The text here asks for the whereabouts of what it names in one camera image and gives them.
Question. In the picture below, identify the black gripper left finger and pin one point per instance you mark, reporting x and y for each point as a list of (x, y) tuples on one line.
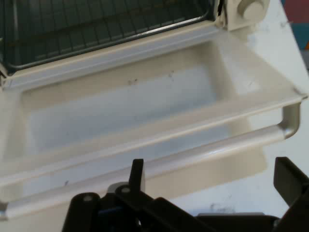
[(135, 205)]

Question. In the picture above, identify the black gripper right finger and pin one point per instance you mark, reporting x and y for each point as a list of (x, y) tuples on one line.
[(295, 186)]

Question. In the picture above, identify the white toaster oven door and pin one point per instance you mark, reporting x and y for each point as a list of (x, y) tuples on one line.
[(135, 113)]

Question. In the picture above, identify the white toaster oven body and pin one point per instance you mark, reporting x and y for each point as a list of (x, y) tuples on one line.
[(230, 18)]

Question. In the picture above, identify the white round oven knob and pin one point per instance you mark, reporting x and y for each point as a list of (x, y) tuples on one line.
[(251, 8)]

